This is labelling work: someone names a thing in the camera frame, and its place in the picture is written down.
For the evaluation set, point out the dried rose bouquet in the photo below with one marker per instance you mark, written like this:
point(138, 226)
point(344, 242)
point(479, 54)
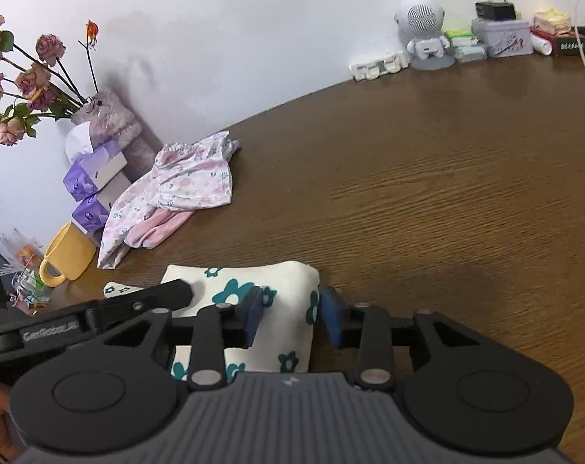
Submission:
point(31, 82)

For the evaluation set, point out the sealed purple tissue pack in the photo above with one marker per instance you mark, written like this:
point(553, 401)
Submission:
point(92, 212)

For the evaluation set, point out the pale yellow small box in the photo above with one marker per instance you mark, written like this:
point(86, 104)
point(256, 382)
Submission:
point(553, 19)

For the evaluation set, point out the black charger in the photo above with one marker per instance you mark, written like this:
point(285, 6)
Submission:
point(495, 10)

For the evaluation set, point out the red black box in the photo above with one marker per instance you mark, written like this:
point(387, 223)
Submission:
point(570, 47)

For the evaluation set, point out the pink floral garment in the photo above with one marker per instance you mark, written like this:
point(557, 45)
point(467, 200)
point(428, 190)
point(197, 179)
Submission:
point(186, 179)

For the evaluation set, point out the cream green-flowered garment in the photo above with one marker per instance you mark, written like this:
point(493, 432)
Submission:
point(283, 290)

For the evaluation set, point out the white robot-shaped speaker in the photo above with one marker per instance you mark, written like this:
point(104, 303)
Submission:
point(420, 14)

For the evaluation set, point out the colourful clear packets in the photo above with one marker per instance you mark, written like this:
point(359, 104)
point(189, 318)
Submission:
point(29, 256)

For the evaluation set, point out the plain pink cloth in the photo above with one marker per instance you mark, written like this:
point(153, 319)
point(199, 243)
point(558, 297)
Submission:
point(157, 229)

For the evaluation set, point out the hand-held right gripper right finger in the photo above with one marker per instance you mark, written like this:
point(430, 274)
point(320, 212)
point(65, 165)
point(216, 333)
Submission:
point(331, 319)

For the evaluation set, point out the open purple tissue pack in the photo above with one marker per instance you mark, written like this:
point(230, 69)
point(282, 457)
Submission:
point(84, 179)

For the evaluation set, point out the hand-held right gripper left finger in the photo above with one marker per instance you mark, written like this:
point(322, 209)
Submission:
point(254, 316)

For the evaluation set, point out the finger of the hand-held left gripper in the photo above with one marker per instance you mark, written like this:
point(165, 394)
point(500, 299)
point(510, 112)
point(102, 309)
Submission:
point(147, 299)

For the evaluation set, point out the yellow mug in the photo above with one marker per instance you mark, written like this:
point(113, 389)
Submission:
point(72, 251)

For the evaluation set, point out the white tube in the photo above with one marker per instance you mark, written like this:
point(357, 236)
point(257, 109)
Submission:
point(541, 44)

